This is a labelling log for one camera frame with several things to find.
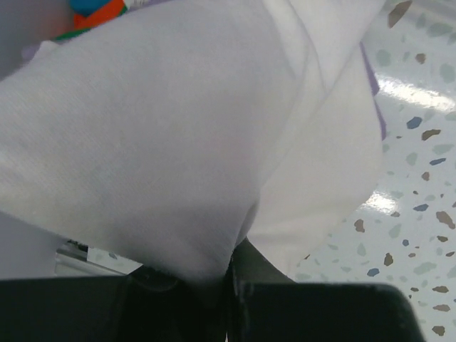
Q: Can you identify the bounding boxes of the white Coca-Cola t-shirt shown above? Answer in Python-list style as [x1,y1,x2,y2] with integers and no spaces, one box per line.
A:
[1,1,384,286]

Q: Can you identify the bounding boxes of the folded orange and teal clothes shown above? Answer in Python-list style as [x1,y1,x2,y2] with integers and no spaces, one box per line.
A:
[52,0,128,41]

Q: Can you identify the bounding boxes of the aluminium front rail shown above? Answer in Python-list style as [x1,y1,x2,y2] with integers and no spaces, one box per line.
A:
[54,241,142,277]

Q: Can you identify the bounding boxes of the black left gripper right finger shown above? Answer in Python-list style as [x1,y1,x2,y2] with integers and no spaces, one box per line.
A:
[227,240,425,342]

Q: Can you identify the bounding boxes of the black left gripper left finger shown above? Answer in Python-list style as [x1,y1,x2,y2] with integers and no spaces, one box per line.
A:
[1,266,227,341]

